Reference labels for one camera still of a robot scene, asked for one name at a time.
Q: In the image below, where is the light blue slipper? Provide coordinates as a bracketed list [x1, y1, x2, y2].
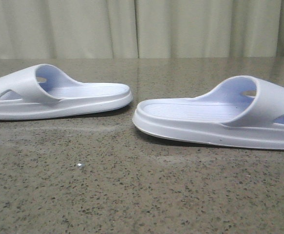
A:
[133, 76, 284, 150]
[0, 64, 133, 120]

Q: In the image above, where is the beige background curtain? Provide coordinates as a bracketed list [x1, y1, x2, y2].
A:
[0, 0, 284, 59]

